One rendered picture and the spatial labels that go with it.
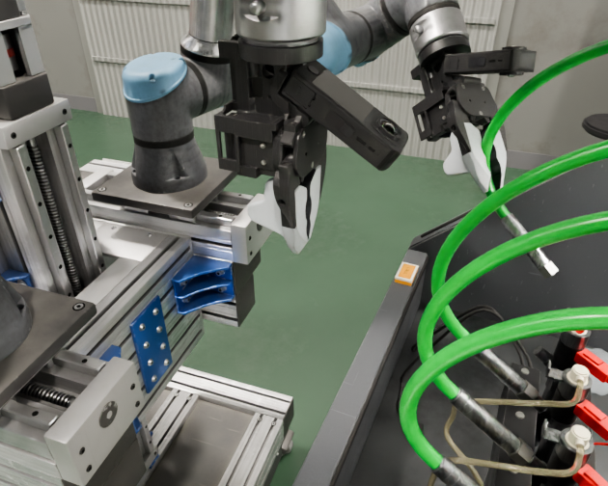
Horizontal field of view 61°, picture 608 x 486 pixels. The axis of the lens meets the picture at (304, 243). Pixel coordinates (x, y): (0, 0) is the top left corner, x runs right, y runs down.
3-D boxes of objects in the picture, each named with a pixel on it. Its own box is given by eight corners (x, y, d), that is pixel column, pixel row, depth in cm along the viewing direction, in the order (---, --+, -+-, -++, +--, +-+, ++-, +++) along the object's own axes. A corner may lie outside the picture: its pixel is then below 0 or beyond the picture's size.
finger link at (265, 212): (258, 241, 56) (253, 163, 51) (308, 254, 54) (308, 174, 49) (243, 256, 53) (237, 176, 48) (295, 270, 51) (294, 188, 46)
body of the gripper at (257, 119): (257, 147, 54) (249, 24, 47) (332, 160, 51) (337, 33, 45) (217, 176, 48) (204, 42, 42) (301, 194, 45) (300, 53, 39)
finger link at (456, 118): (477, 158, 68) (463, 99, 70) (487, 153, 67) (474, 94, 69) (452, 155, 66) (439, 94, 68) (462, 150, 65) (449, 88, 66)
